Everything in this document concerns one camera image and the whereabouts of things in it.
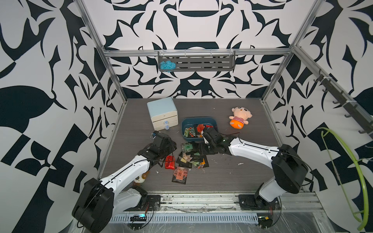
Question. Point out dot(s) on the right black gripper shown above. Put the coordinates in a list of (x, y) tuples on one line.
[(209, 152)]

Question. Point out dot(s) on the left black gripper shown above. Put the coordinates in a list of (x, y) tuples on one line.
[(171, 146)]

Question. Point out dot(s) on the teal plastic storage box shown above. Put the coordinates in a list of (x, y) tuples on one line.
[(194, 122)]

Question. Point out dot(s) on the pink label black tea bag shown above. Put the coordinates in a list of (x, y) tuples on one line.
[(180, 175)]

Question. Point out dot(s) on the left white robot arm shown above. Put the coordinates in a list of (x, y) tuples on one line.
[(102, 199)]

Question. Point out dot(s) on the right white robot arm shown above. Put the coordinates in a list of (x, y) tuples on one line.
[(289, 169)]

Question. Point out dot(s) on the small red tea bag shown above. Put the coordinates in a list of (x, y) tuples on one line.
[(170, 162)]

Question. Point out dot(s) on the orange red tea bag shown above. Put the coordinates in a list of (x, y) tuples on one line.
[(200, 128)]

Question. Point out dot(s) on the light blue drawer box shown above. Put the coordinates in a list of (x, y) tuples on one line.
[(163, 114)]

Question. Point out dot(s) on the pink baby plush doll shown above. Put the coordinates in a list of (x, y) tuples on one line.
[(240, 117)]

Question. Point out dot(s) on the brown white plush dog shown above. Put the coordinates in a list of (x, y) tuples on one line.
[(142, 178)]

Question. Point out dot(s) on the cyan crumpled cloth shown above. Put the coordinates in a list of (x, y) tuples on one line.
[(167, 66)]

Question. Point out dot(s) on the green hoop tube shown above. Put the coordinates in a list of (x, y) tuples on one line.
[(344, 183)]

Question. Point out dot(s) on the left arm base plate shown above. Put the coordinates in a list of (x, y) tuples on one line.
[(151, 202)]

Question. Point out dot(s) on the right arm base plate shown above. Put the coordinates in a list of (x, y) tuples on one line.
[(252, 202)]

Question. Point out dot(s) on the grey wall shelf rack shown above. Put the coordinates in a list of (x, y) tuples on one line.
[(199, 60)]

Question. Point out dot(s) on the black wall hook rail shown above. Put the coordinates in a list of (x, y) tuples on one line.
[(349, 104)]

